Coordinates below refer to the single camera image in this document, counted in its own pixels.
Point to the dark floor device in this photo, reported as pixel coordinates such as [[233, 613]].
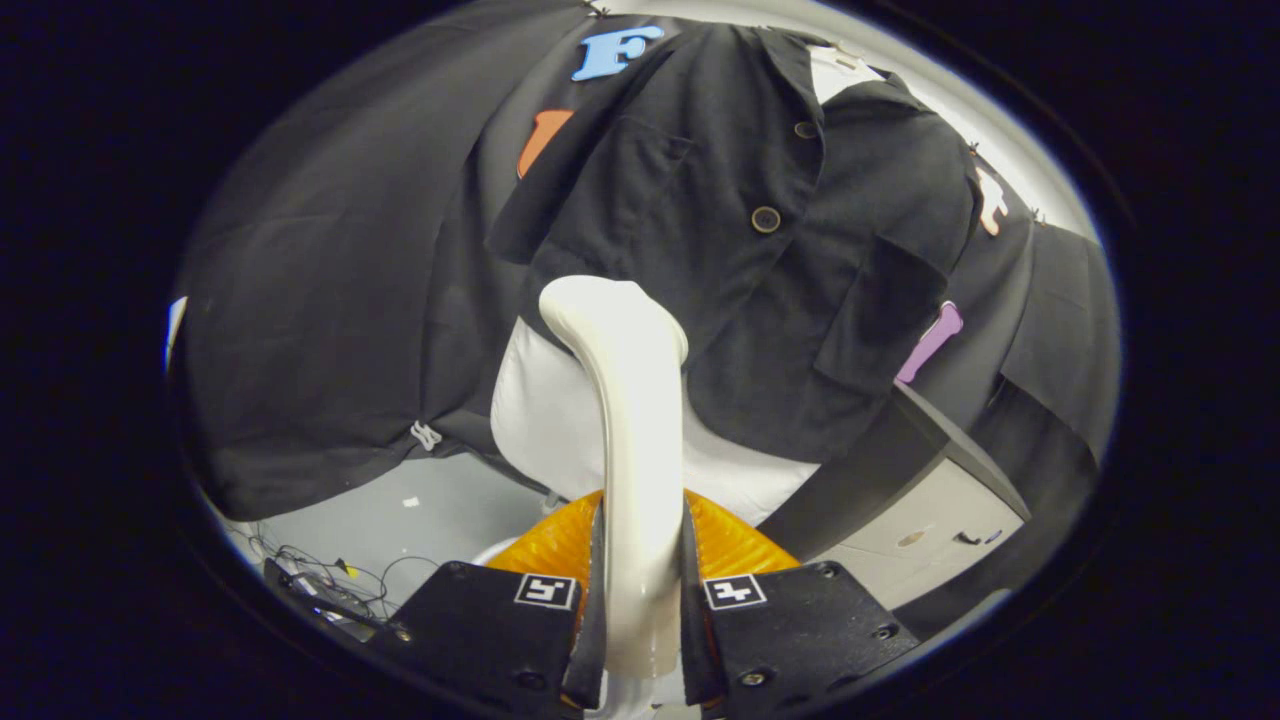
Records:
[[320, 595]]

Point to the black blazer jacket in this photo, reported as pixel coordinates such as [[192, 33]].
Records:
[[700, 300]]

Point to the white dress form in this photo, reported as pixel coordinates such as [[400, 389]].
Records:
[[550, 420]]

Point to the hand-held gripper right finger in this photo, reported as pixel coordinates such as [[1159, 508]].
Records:
[[700, 640]]

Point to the black backdrop cloth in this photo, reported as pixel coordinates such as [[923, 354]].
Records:
[[330, 300]]

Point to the grey beige cabinet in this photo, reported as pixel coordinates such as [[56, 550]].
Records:
[[900, 520]]

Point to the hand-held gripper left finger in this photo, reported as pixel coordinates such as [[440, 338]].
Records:
[[590, 650]]

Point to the white cloth tie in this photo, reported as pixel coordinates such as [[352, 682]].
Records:
[[425, 436]]

